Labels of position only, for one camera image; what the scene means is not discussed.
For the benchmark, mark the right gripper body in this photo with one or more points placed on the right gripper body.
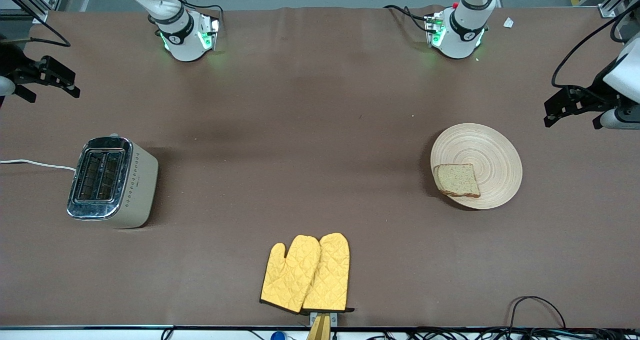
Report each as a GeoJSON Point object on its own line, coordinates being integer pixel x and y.
{"type": "Point", "coordinates": [11, 61]}

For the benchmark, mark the round wooden plate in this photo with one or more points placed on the round wooden plate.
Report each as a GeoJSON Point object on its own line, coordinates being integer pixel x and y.
{"type": "Point", "coordinates": [492, 154]}

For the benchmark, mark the brown bread slice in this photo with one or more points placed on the brown bread slice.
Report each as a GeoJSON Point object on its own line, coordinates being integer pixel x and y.
{"type": "Point", "coordinates": [457, 180]}

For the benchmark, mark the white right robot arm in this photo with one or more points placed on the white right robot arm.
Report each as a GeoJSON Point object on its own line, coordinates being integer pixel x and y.
{"type": "Point", "coordinates": [185, 42]}

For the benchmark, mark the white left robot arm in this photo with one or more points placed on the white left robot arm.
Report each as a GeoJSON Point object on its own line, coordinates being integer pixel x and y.
{"type": "Point", "coordinates": [462, 42]}

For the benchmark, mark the beige chrome two-slot toaster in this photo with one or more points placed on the beige chrome two-slot toaster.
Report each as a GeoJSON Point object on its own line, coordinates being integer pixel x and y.
{"type": "Point", "coordinates": [137, 185]}

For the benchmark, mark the white paper scrap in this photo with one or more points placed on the white paper scrap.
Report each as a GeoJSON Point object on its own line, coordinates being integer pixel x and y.
{"type": "Point", "coordinates": [508, 22]}

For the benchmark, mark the brown table cover cloth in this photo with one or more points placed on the brown table cover cloth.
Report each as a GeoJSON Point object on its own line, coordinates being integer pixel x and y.
{"type": "Point", "coordinates": [400, 260]}

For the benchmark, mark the yellow quilted oven mitt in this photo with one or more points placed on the yellow quilted oven mitt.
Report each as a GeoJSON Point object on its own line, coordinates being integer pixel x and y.
{"type": "Point", "coordinates": [332, 275]}
{"type": "Point", "coordinates": [287, 277]}

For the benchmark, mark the yellow wooden stick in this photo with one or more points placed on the yellow wooden stick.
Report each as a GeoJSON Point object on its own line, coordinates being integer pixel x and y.
{"type": "Point", "coordinates": [320, 330]}

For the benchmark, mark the blue round cap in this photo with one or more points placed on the blue round cap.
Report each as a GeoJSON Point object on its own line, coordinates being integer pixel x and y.
{"type": "Point", "coordinates": [277, 336]}

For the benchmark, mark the grey metal bracket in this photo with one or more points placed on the grey metal bracket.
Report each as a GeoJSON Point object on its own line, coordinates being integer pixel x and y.
{"type": "Point", "coordinates": [334, 319]}

